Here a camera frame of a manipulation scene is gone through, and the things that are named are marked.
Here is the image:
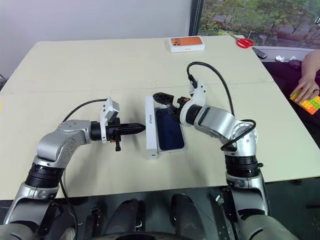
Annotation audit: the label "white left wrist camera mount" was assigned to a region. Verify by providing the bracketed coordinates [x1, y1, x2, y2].
[99, 97, 121, 145]

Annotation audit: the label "dark blue smartphone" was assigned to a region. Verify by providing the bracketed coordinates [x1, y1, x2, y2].
[155, 107, 187, 152]

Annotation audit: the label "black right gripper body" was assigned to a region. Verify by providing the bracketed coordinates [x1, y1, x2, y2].
[169, 96, 191, 116]

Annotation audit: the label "person's bare hand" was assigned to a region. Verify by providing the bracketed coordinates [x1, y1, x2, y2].
[290, 74, 320, 104]

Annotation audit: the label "dark side desk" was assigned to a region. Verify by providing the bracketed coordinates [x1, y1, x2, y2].
[251, 45, 320, 181]

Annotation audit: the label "orange iPhone box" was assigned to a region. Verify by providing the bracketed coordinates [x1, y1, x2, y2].
[169, 36, 207, 54]

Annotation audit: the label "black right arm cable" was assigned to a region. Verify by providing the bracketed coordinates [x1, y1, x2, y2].
[186, 62, 258, 152]

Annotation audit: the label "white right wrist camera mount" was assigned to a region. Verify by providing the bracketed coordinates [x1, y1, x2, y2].
[178, 78, 208, 126]

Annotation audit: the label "colourful toy brick block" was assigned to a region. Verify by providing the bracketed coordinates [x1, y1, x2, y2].
[289, 87, 320, 116]

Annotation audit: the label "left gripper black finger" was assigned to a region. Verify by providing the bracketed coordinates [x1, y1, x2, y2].
[119, 128, 146, 135]
[119, 122, 146, 130]

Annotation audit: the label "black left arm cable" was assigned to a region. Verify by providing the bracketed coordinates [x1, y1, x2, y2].
[58, 98, 107, 226]

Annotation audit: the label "small black handset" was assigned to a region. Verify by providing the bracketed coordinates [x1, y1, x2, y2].
[251, 47, 269, 60]

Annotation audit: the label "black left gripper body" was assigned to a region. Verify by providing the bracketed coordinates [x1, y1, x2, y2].
[105, 117, 122, 153]

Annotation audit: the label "dark rounded shape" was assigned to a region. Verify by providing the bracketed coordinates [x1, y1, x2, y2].
[170, 193, 202, 240]
[103, 198, 146, 237]

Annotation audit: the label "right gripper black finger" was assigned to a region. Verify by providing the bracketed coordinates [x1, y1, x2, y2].
[152, 92, 174, 106]
[167, 104, 182, 123]

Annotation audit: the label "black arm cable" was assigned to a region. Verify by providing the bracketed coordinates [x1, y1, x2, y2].
[58, 98, 107, 226]
[186, 62, 258, 152]

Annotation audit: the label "white iPhone box base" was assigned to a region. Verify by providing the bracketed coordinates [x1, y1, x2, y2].
[144, 95, 189, 161]

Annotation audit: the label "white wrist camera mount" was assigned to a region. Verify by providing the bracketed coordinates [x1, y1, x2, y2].
[99, 97, 121, 145]
[178, 78, 208, 126]

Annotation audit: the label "red handled scissors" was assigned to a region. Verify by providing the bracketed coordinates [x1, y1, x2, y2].
[229, 34, 256, 49]

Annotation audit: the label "dark window frame post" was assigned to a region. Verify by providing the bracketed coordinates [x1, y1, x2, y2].
[188, 0, 205, 37]

